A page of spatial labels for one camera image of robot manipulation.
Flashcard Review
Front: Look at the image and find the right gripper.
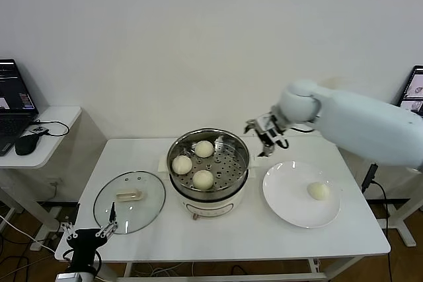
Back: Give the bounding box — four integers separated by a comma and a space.
244, 113, 289, 158

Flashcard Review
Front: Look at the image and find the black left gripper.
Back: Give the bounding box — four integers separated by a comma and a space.
60, 201, 119, 273

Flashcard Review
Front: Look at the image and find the round glass pot lid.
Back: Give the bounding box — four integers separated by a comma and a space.
93, 170, 166, 235

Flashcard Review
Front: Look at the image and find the white steamed baozi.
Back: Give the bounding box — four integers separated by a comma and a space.
193, 140, 213, 159
307, 182, 330, 201
192, 169, 215, 190
171, 155, 193, 176

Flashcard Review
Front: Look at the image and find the stainless steel steamer basket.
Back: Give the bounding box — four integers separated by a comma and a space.
166, 128, 251, 196

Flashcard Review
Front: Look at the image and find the white floor power strip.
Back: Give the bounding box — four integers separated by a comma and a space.
29, 232, 61, 252

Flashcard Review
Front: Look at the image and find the white round plate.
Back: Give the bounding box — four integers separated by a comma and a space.
262, 161, 341, 229

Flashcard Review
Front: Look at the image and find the cream electric cooker base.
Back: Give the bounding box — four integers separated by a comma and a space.
159, 149, 260, 221

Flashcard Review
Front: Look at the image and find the black computer mouse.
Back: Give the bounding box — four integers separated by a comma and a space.
15, 135, 41, 157

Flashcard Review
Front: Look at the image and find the white side table with mouse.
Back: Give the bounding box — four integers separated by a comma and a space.
0, 106, 107, 230

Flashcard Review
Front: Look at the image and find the black laptop with mouse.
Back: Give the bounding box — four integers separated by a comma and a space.
0, 59, 40, 158

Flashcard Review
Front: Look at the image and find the grey laptop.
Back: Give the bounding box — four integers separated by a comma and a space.
398, 65, 423, 118

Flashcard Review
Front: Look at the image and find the white wall socket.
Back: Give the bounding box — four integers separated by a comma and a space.
49, 178, 64, 197

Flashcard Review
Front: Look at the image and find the black usb hub with cable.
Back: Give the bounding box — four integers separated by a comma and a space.
28, 119, 71, 138

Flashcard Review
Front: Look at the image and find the black cable with adapter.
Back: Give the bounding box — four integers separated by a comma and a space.
361, 162, 391, 233

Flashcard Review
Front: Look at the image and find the white work table frame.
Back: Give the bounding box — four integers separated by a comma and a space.
117, 257, 363, 282

